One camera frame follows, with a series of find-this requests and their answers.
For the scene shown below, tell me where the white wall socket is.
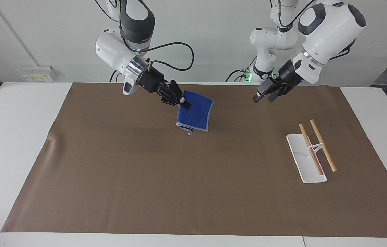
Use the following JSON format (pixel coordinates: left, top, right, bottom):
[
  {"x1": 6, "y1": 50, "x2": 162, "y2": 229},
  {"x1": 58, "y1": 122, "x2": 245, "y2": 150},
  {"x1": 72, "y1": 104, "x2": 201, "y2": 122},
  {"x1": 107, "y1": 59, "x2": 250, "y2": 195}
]
[{"x1": 22, "y1": 66, "x2": 56, "y2": 82}]

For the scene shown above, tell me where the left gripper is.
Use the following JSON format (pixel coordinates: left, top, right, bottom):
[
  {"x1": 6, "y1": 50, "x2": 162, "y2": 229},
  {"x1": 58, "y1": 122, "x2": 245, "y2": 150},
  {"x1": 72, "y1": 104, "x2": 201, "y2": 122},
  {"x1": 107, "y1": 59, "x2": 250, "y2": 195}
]
[{"x1": 252, "y1": 60, "x2": 304, "y2": 104}]

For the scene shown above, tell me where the black cable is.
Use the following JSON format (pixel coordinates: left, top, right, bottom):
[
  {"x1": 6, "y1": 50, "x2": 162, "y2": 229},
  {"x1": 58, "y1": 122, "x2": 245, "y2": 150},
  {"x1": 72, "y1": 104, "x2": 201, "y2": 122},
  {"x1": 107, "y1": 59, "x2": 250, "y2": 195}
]
[
  {"x1": 225, "y1": 56, "x2": 258, "y2": 83},
  {"x1": 145, "y1": 42, "x2": 195, "y2": 72},
  {"x1": 277, "y1": 0, "x2": 318, "y2": 29}
]

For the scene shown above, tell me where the blue towel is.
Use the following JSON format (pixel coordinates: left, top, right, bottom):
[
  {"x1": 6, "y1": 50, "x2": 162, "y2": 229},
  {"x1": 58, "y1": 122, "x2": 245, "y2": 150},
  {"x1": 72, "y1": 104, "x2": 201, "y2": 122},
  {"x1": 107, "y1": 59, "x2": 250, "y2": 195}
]
[{"x1": 175, "y1": 90, "x2": 214, "y2": 136}]

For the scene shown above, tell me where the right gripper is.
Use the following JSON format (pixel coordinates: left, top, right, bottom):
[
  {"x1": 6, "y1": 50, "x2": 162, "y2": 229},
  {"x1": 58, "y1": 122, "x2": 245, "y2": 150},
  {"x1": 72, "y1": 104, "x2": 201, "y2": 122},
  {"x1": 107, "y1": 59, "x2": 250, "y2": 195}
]
[{"x1": 136, "y1": 66, "x2": 192, "y2": 110}]

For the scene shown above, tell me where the white rack with wooden bars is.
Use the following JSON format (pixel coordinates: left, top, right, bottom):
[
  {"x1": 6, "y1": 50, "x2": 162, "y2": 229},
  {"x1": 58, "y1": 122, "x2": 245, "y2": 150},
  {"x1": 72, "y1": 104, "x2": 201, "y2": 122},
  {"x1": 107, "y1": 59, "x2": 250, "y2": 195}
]
[{"x1": 286, "y1": 119, "x2": 338, "y2": 184}]

